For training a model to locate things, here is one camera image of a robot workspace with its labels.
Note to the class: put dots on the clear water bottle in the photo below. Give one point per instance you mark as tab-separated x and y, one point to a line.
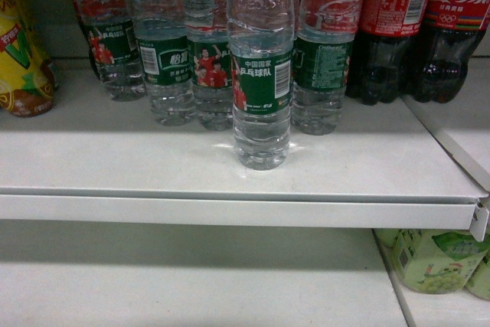
260	35

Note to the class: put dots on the right water bottle green label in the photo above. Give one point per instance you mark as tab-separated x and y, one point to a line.
321	62

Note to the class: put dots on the white metal shelf board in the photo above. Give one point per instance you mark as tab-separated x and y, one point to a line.
93	159

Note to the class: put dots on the far left water bottle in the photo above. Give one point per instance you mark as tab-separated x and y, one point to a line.
110	35

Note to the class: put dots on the left cola bottle red label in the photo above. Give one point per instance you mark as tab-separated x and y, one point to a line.
386	30

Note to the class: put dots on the yellow lemon tea bottle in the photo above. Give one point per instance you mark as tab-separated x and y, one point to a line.
27	72

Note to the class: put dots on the right cola bottle olympic label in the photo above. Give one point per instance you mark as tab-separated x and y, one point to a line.
437	63

